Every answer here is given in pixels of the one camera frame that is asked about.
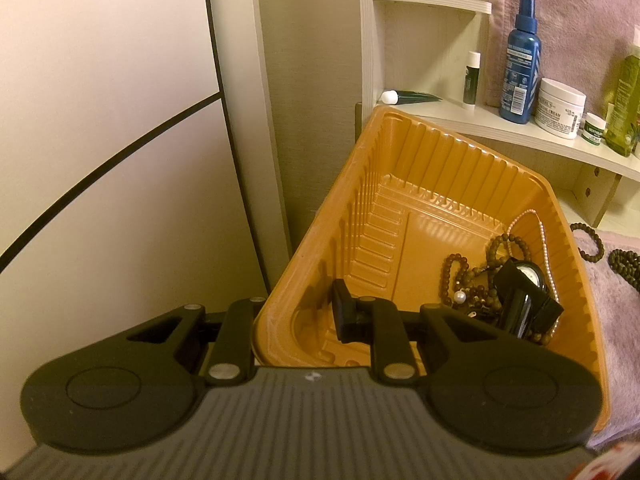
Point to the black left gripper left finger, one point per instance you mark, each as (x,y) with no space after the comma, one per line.
(138,386)

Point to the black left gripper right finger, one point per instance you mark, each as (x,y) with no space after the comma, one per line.
(482,384)

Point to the orange plastic tray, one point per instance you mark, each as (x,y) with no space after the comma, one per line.
(422,216)

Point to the pink fuzzy table cloth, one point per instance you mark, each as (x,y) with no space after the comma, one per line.
(617,304)

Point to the small green lip salve jar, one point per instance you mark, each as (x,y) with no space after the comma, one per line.
(592,128)

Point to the green olive oil bottle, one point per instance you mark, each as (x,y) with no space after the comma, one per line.
(621,132)

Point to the white cream jar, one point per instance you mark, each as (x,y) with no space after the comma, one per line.
(559,108)

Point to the blue spray bottle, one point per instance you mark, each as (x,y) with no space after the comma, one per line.
(522,73)

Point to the green tube lying down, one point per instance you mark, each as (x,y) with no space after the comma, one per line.
(403,97)

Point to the green white lip balm stick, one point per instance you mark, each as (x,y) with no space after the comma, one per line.
(471,79)

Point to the beige wooden corner shelf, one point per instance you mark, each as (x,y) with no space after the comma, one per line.
(422,45)

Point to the pink towel backdrop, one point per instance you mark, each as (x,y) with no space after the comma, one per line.
(583,44)

